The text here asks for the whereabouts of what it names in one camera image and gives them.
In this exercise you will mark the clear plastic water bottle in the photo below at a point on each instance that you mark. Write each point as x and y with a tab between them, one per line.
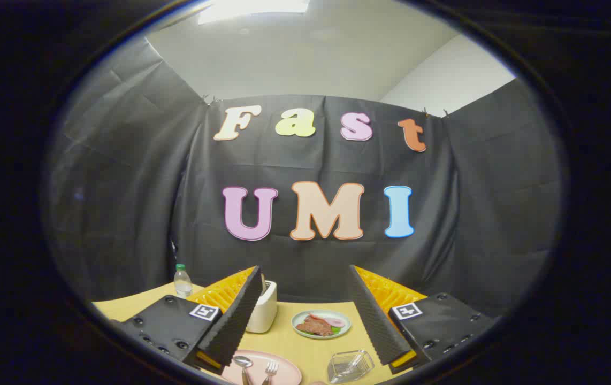
182	283

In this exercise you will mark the brown steak piece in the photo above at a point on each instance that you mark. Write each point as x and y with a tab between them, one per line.
313	326

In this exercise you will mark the pink ham slice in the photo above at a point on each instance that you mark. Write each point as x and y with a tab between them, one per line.
336	322

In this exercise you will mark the black backdrop cloth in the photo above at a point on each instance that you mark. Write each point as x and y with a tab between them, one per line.
123	187

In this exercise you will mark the pale green oval plate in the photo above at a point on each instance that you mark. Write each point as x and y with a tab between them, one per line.
297	324

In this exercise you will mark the pink round plate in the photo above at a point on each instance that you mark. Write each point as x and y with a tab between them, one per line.
287	371

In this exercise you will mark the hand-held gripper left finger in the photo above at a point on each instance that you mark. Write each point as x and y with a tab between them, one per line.
238	315

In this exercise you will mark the cream white toaster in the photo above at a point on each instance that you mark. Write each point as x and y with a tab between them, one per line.
262	315

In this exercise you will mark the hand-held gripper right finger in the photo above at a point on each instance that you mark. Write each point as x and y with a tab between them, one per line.
372	315

